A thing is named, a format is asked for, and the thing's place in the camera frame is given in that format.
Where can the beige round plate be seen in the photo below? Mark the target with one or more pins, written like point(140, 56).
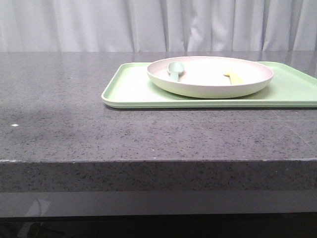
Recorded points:
point(203, 77)

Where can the yellow plastic fork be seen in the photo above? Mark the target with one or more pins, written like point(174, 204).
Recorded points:
point(234, 77)

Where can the pale green plastic spoon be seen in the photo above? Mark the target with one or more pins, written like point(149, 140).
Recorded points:
point(175, 70)

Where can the light green plastic tray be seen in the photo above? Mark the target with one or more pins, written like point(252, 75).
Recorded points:
point(131, 88)

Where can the grey pleated curtain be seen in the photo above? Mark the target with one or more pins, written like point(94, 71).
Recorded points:
point(157, 25)

